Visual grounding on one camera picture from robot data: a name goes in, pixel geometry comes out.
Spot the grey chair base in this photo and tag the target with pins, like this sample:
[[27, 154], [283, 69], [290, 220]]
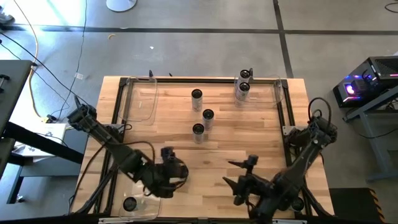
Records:
[[5, 18]]

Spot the clear plastic bin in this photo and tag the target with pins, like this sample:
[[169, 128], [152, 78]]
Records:
[[264, 96], [138, 102], [149, 208]]

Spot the grey metal desk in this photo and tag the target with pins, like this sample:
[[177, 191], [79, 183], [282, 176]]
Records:
[[367, 110]]

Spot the white round floor base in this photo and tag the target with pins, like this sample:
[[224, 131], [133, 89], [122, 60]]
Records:
[[121, 4]]

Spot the Celsius peach vibe can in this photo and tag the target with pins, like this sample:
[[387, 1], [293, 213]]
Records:
[[241, 96], [244, 76]]

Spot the black hazard-striped box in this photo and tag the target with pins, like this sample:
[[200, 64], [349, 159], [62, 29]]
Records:
[[351, 205]]

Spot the black aluminium table frame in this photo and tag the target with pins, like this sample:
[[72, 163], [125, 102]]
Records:
[[202, 81]]

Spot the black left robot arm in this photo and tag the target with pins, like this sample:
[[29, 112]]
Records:
[[102, 133]]

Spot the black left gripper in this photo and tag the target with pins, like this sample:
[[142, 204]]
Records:
[[161, 180]]

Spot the white cardboard box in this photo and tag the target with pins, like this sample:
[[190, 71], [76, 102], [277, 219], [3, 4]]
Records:
[[53, 133]]

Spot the black desk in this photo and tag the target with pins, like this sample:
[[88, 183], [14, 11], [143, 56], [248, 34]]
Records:
[[12, 81]]

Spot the silver mounting plate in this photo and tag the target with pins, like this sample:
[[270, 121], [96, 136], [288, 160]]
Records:
[[115, 126], [287, 129]]

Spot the Celsius arctic vibe can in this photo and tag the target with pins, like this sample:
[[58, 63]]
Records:
[[130, 204]]

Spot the computer tower with RGB lights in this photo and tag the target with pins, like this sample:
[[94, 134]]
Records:
[[382, 67]]

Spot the silver table bracket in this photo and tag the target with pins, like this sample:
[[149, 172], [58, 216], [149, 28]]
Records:
[[289, 221], [109, 221]]

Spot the white floor tape piece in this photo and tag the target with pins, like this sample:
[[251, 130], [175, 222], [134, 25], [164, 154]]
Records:
[[79, 76]]

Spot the black clamp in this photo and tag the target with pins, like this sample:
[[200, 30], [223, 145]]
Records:
[[151, 74], [251, 73]]

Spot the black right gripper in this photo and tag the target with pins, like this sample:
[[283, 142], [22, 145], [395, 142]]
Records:
[[255, 186]]

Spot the Celsius tropical vibe can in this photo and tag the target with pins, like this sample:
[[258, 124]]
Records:
[[207, 123]]

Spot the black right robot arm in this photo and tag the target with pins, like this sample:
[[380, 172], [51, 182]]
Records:
[[308, 155]]

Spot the white Celsius soda can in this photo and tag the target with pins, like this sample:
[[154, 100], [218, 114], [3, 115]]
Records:
[[297, 205], [198, 137], [196, 102]]

